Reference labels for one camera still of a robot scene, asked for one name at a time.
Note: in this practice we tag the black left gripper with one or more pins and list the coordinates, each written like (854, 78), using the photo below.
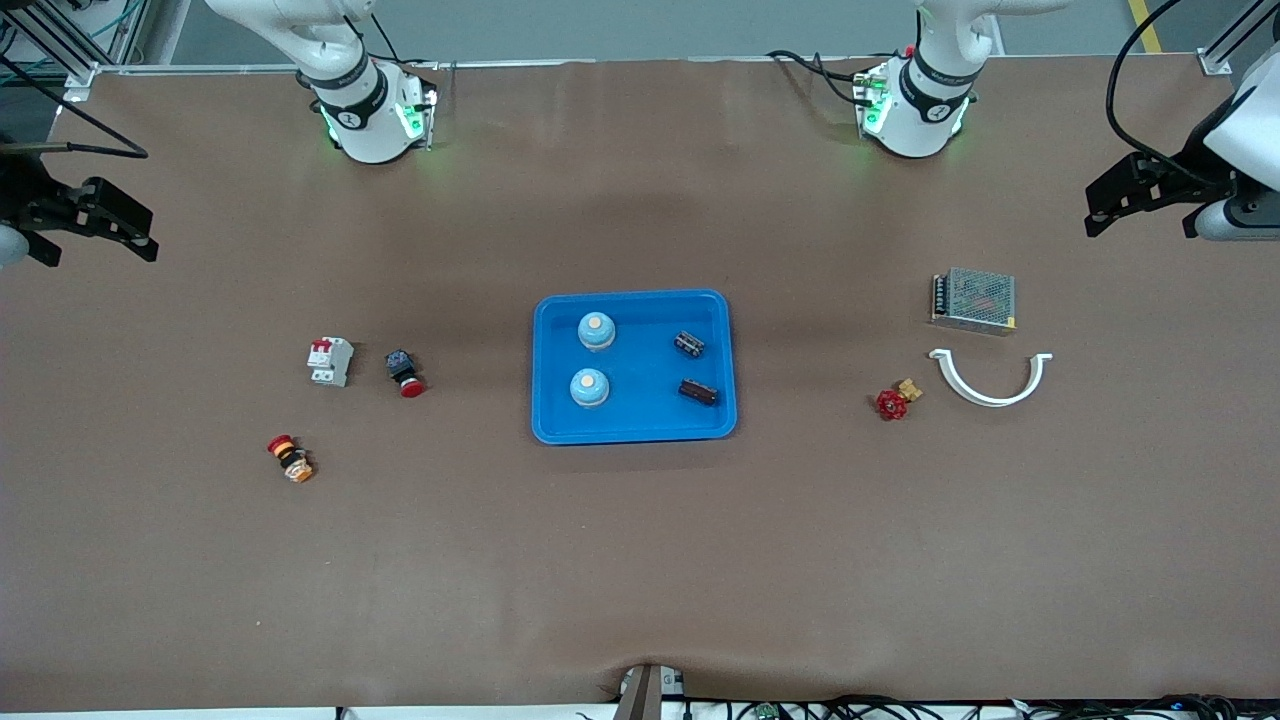
(1192, 167)

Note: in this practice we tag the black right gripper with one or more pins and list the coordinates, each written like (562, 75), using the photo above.
(24, 190)

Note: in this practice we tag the small black capacitor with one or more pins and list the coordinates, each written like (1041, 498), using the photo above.
(689, 344)

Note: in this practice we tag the dark brown capacitor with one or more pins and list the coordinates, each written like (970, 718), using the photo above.
(698, 392)

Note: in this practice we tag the light blue service bell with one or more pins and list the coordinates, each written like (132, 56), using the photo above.
(589, 388)
(596, 331)

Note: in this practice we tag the metal mesh power supply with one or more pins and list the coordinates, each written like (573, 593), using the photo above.
(975, 300)

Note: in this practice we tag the white curved pipe clamp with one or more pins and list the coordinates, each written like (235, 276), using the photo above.
(985, 399)

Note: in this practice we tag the white red circuit breaker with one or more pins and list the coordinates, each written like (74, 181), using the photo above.
(331, 362)

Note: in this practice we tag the red yellow emergency stop button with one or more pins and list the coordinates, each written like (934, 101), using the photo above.
(290, 458)

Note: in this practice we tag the blue plastic tray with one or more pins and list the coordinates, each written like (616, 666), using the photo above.
(650, 400)

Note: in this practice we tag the aluminium frame profile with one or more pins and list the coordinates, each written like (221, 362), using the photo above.
(80, 78)
(1215, 62)

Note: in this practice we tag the red push button switch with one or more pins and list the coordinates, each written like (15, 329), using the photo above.
(404, 372)

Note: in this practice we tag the aluminium table edge rail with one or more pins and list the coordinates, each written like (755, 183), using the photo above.
(650, 62)

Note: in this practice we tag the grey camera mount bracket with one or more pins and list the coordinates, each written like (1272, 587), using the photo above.
(645, 695)

